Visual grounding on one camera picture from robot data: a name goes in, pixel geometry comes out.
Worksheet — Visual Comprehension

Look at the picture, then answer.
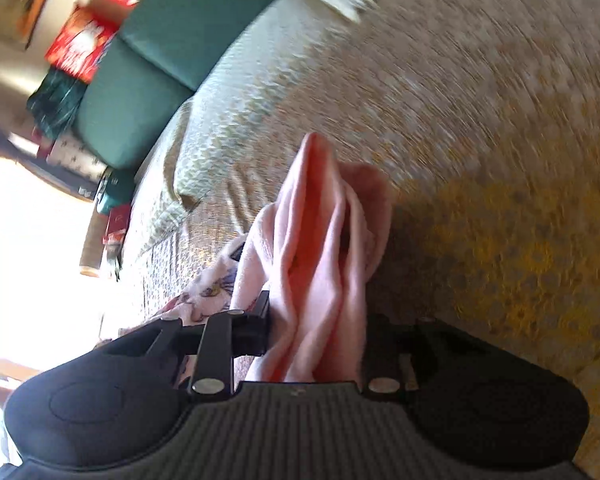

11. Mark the pink cartoon fleece garment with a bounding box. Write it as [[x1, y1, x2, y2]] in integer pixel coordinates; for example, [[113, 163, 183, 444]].
[[154, 133, 392, 382]]

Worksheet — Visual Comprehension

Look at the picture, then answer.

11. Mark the green plaid cushion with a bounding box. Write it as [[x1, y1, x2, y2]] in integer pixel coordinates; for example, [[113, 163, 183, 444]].
[[27, 67, 87, 141]]

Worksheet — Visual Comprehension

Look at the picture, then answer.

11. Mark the left red cushion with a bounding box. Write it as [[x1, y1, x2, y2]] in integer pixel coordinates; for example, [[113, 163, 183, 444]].
[[45, 6, 119, 84]]

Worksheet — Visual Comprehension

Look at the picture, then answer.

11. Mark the red booklet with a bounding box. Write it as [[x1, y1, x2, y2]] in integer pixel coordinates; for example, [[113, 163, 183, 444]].
[[102, 204, 131, 246]]

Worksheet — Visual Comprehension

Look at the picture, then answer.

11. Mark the green sofa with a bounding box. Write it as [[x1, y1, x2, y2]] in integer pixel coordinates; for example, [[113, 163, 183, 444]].
[[74, 0, 432, 281]]

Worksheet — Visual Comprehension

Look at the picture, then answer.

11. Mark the teal tissue box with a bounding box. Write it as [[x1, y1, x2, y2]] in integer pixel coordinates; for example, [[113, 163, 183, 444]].
[[95, 168, 135, 214]]

